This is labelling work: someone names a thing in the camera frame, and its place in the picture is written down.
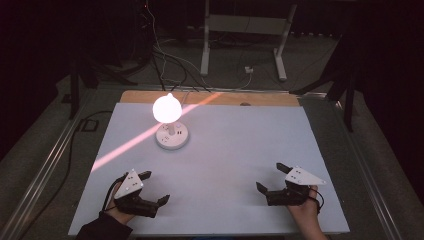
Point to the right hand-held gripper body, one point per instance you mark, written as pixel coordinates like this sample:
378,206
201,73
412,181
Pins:
293,195

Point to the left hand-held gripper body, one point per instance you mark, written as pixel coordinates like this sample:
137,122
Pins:
130,186

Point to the person's right hand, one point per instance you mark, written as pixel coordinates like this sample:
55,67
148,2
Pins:
308,211

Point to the person's left hand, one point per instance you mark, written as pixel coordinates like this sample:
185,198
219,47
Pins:
120,216

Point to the white table mat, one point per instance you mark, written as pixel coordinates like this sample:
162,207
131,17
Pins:
233,150

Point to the white glowing bulb lamp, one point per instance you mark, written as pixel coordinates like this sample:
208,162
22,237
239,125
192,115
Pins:
166,110

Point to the black tripod stand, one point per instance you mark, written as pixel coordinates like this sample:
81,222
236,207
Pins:
74,90
348,100

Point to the white plug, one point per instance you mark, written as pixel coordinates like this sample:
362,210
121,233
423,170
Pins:
248,69

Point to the white metal stand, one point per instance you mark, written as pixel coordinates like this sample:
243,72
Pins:
245,25

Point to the black rectangular frame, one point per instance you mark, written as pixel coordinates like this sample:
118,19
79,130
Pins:
89,125

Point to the metal floor rail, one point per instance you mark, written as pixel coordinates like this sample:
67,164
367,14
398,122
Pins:
370,173
43,170

